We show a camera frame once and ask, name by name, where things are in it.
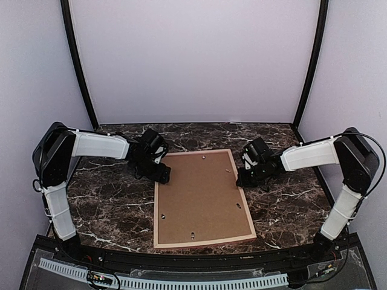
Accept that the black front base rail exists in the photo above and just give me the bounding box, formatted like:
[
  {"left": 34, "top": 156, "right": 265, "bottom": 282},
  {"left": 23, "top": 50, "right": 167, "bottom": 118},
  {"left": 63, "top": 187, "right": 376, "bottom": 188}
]
[{"left": 30, "top": 232, "right": 363, "bottom": 272}]

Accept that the left black corner post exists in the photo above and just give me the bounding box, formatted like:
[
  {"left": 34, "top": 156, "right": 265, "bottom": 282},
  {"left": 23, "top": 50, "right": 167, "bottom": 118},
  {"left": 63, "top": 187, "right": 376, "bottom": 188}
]
[{"left": 60, "top": 0, "right": 99, "bottom": 131}]

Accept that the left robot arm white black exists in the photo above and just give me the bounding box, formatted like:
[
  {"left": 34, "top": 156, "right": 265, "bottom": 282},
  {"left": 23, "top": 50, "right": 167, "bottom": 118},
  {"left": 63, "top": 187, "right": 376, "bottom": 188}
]
[{"left": 32, "top": 122, "right": 171, "bottom": 263}]

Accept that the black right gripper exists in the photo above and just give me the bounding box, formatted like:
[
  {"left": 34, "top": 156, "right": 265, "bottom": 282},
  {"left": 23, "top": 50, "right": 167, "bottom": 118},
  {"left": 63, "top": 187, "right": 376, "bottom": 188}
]
[{"left": 236, "top": 162, "right": 268, "bottom": 188}]

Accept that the right black corner post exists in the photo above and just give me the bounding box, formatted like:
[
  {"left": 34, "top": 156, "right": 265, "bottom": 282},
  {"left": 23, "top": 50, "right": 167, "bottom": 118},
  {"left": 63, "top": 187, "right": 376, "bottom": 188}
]
[{"left": 293, "top": 0, "right": 329, "bottom": 129}]

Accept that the black corner post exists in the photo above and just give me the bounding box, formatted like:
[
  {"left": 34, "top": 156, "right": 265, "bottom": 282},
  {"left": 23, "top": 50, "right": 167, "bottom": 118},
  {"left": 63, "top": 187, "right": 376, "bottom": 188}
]
[
  {"left": 293, "top": 0, "right": 329, "bottom": 129},
  {"left": 60, "top": 0, "right": 99, "bottom": 131}
]

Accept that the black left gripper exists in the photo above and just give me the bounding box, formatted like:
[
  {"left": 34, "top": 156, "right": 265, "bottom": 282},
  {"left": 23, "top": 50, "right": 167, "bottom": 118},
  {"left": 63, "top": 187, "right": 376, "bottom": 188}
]
[{"left": 132, "top": 155, "right": 171, "bottom": 184}]

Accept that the wooden pink picture frame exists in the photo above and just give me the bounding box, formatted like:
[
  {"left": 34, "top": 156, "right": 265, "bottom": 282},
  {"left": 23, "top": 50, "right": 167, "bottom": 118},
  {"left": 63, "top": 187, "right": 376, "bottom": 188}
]
[{"left": 153, "top": 148, "right": 256, "bottom": 250}]

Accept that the white slotted cable duct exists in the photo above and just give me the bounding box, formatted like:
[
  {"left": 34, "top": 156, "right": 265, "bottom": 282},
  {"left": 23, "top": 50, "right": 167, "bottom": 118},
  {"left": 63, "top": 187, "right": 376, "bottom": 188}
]
[{"left": 39, "top": 257, "right": 288, "bottom": 288}]

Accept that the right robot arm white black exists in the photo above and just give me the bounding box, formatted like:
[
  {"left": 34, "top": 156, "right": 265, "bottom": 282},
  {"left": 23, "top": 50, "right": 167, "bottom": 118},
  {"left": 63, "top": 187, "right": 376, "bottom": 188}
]
[{"left": 236, "top": 127, "right": 386, "bottom": 262}]

